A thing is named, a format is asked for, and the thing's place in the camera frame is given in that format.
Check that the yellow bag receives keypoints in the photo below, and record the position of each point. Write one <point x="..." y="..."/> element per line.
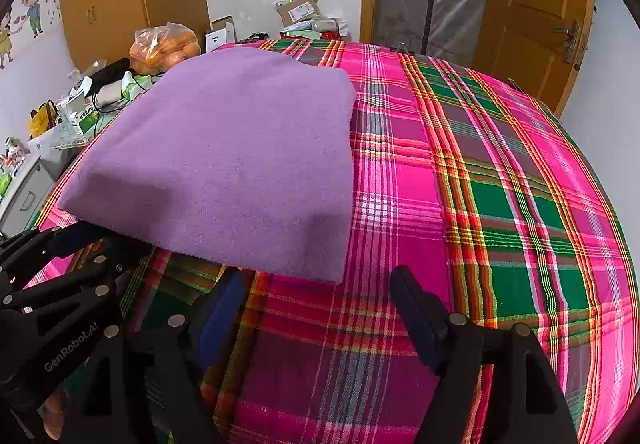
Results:
<point x="42" y="121"/>

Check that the purple fleece garment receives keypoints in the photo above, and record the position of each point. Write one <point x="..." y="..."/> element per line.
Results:
<point x="225" y="158"/>

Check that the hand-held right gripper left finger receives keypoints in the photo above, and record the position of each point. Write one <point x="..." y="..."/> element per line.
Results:
<point x="220" y="309"/>

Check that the cartoon couple wall sticker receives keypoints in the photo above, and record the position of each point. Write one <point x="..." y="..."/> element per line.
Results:
<point x="30" y="8"/>

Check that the bag of oranges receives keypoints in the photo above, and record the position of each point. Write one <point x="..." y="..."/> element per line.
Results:
<point x="165" y="48"/>

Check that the brown cardboard parcel box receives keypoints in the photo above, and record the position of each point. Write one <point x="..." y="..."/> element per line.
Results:
<point x="297" y="9"/>

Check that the black binder clip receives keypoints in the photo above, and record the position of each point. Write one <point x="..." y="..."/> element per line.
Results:
<point x="405" y="49"/>

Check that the black cloth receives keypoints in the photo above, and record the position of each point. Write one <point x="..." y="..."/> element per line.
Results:
<point x="107" y="71"/>

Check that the green white medicine box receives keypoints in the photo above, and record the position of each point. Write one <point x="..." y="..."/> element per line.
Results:
<point x="85" y="121"/>

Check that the white cardboard box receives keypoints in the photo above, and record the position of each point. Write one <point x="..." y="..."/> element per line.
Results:
<point x="222" y="33"/>

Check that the pink green plaid blanket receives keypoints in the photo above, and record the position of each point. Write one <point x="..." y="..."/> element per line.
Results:
<point x="475" y="224"/>

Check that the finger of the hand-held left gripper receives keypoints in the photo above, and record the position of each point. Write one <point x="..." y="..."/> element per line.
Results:
<point x="60" y="241"/>
<point x="90" y="276"/>

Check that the green tissue pack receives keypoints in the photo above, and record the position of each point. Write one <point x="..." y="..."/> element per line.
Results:
<point x="137" y="86"/>

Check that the glass folding table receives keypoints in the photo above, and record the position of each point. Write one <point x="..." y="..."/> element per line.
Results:
<point x="105" y="121"/>

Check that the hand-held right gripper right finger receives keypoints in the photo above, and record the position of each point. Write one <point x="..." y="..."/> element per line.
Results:
<point x="415" y="319"/>

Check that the person's left hand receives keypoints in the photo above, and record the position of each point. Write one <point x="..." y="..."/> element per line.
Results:
<point x="53" y="416"/>

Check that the white drawer cabinet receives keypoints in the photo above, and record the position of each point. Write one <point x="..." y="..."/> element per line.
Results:
<point x="25" y="199"/>

